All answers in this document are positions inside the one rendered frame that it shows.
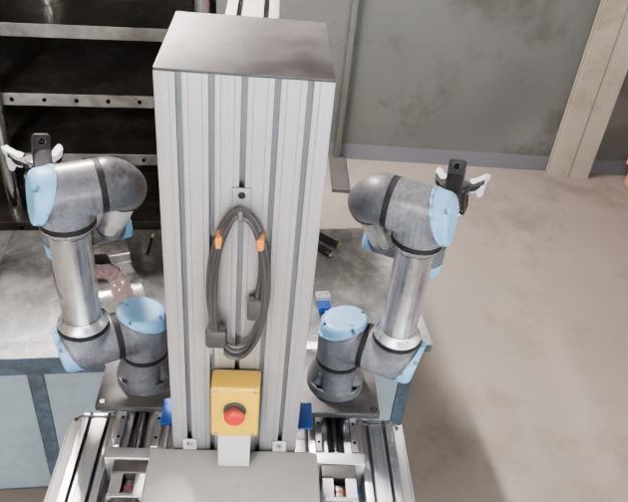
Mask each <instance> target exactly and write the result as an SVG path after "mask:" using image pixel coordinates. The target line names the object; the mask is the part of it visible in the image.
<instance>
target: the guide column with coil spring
mask: <svg viewBox="0 0 628 502"><path fill-rule="evenodd" d="M2 145H9V146H10V147H12V145H11V140H10V135H9V130H8V126H7V120H6V115H5V110H4V105H3V100H2V95H1V90H0V169H1V173H2V178H3V183H4V188H5V192H6V197H7V202H8V206H9V211H10V213H11V214H14V215H17V214H21V213H23V212H24V206H23V201H22V196H21V191H20V186H19V181H18V176H17V171H16V168H15V170H14V171H12V170H10V169H9V167H8V163H7V159H6V155H5V154H4V153H3V151H2V148H1V146H2Z"/></svg>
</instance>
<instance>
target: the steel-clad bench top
mask: <svg viewBox="0 0 628 502"><path fill-rule="evenodd" d="M319 232H321V233H323V234H325V235H327V236H329V237H331V238H333V239H335V240H337V241H339V242H341V243H342V245H341V247H340V249H339V250H338V249H336V248H334V247H332V246H330V245H328V244H326V243H324V242H322V241H320V240H318V243H320V244H321V245H323V246H325V247H326V248H328V249H330V250H331V251H333V252H334V255H333V257H332V258H331V259H330V258H328V257H326V256H325V255H323V254H321V253H320V252H318V251H317V258H316V267H315V277H314V286H313V295H312V304H311V313H310V322H309V331H308V340H307V342H318V335H319V334H318V329H319V326H320V322H321V319H322V317H323V315H324V314H319V313H318V309H315V305H314V298H315V292H316V291H329V293H330V296H331V300H330V304H331V309H332V308H336V307H338V306H353V307H356V308H359V309H361V310H362V311H363V312H364V314H366V315H367V318H368V322H370V323H372V324H376V323H377V322H378V321H379V320H381V319H382V317H383V312H384V307H385V302H386V297H387V291H388V286H389V281H390V276H391V271H392V266H393V261H394V259H393V258H390V257H387V256H384V255H381V254H378V253H372V252H371V251H369V250H366V249H364V248H363V246H362V243H363V242H362V240H363V236H364V233H365V230H364V228H354V229H320V231H319ZM153 233H154V234H155V236H154V239H153V243H152V246H151V250H150V253H149V255H146V254H147V250H148V247H149V244H150V240H151V237H152V234H153ZM125 240H126V243H127V245H128V248H129V250H130V254H131V261H132V264H133V267H134V269H135V271H136V273H137V275H138V277H139V278H140V279H143V281H142V285H143V288H144V292H145V295H146V297H147V298H151V299H152V300H156V301H158V302H159V303H160V304H161V305H162V306H163V307H164V309H165V294H164V276H163V259H162V241H161V230H133V235H132V236H131V237H129V238H125ZM61 314H62V310H61V305H60V300H59V296H58V292H57V288H56V284H55V280H54V276H53V272H52V266H51V261H50V258H49V257H48V256H47V255H46V251H45V247H44V244H43V236H42V232H41V231H40V230H0V360H17V359H46V358H59V354H58V351H57V348H56V345H55V343H54V340H53V337H52V333H51V329H52V328H53V327H55V326H57V320H58V318H59V316H60V315H61ZM418 328H419V330H420V332H421V340H423V341H424V342H425V343H426V344H427V345H432V344H433V343H432V340H431V338H430V335H429V333H428V330H427V327H426V325H425V322H424V320H423V317H422V315H421V314H420V318H419V322H418Z"/></svg>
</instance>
